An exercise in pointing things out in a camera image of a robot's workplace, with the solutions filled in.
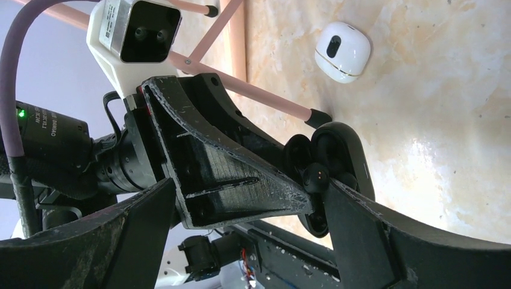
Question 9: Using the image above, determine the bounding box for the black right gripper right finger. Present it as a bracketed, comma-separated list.
[323, 180, 510, 288]

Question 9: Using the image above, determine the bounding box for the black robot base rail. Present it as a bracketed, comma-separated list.
[155, 219, 344, 289]

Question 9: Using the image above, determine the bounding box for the white earbud charging case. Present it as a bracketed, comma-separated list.
[314, 22, 372, 84]

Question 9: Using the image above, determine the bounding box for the black earbud charging case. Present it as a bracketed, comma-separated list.
[283, 122, 375, 238]

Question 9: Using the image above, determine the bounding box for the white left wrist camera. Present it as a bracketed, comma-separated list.
[86, 0, 182, 99]

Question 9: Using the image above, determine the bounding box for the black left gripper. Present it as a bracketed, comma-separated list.
[93, 73, 313, 229]

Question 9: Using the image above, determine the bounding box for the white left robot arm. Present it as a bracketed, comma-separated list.
[17, 73, 316, 229]

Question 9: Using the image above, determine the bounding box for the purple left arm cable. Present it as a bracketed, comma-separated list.
[0, 0, 101, 239]

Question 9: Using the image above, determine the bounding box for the pink music stand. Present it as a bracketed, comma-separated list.
[11, 0, 334, 130]

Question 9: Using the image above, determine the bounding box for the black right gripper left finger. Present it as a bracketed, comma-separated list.
[1, 179, 176, 288]

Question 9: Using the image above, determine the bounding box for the black earbud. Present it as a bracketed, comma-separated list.
[302, 163, 330, 194]

